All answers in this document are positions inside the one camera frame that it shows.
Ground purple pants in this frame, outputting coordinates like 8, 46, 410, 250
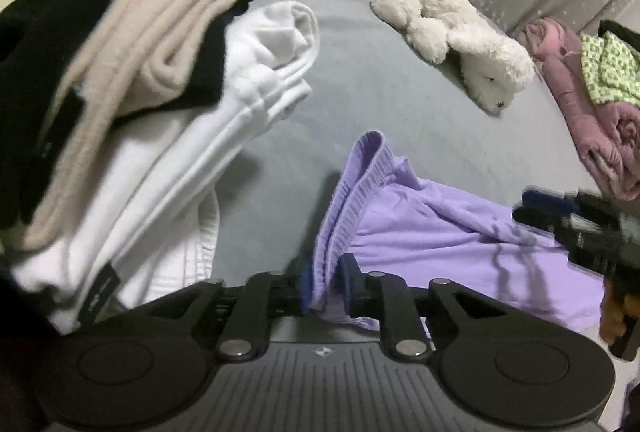
310, 131, 603, 331

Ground person's right hand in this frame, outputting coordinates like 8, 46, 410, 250
599, 279, 626, 345

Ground green patterned garment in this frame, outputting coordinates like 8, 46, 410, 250
580, 32, 640, 106

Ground folded white garment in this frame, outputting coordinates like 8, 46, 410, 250
12, 1, 320, 334

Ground white plush dog toy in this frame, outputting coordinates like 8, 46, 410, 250
370, 0, 535, 116

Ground folded beige garment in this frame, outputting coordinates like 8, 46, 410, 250
1, 0, 247, 251

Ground folded black garment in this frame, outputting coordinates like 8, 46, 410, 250
0, 0, 264, 233

